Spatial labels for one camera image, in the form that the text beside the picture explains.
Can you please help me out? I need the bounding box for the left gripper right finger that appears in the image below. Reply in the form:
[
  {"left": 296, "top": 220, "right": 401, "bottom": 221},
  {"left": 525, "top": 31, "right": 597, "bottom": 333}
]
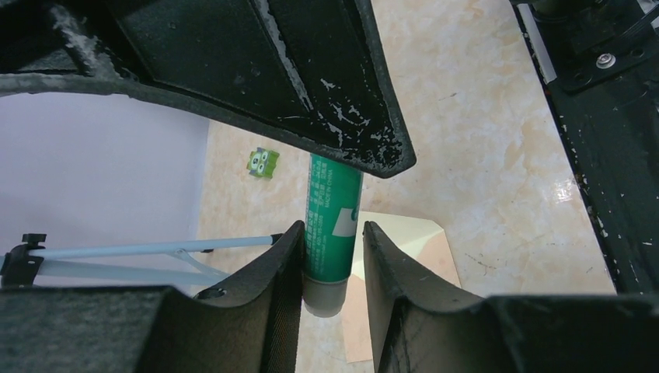
[{"left": 363, "top": 221, "right": 658, "bottom": 372}]

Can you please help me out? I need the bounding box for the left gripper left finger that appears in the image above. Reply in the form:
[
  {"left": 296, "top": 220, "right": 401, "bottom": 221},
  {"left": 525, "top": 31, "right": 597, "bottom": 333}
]
[{"left": 1, "top": 221, "right": 305, "bottom": 372}]

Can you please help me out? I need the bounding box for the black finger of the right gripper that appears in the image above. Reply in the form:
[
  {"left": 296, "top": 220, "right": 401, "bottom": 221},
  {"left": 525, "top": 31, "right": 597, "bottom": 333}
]
[{"left": 1, "top": 1, "right": 417, "bottom": 179}]

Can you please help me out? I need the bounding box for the peach envelope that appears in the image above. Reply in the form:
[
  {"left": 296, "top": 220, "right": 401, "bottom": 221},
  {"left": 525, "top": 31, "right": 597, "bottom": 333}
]
[{"left": 341, "top": 211, "right": 462, "bottom": 364}]

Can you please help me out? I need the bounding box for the cream paper letter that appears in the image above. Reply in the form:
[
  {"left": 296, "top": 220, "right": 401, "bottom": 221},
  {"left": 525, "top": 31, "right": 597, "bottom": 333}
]
[{"left": 358, "top": 211, "right": 461, "bottom": 287}]

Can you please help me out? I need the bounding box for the green white glue stick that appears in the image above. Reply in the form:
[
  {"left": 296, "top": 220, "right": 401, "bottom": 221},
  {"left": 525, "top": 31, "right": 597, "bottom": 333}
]
[{"left": 303, "top": 155, "right": 363, "bottom": 318}]

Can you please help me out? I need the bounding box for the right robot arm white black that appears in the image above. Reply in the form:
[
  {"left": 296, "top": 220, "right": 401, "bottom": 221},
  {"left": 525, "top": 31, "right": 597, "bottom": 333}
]
[{"left": 1, "top": 1, "right": 658, "bottom": 293}]

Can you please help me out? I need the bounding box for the green toy block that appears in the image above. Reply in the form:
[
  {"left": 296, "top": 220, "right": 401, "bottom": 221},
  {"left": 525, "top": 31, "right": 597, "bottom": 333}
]
[{"left": 246, "top": 147, "right": 280, "bottom": 179}]

